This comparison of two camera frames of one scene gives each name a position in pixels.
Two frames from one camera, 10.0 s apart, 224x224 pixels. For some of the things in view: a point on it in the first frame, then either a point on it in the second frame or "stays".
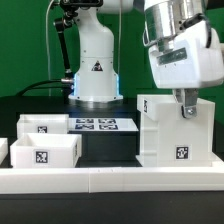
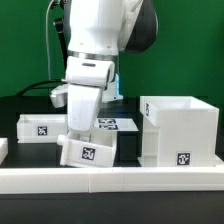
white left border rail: (4, 149) stays
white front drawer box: (46, 150) -> (90, 147)
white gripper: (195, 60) -> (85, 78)
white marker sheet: (101, 124) stays
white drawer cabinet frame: (168, 139) stays
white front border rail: (19, 181) stays
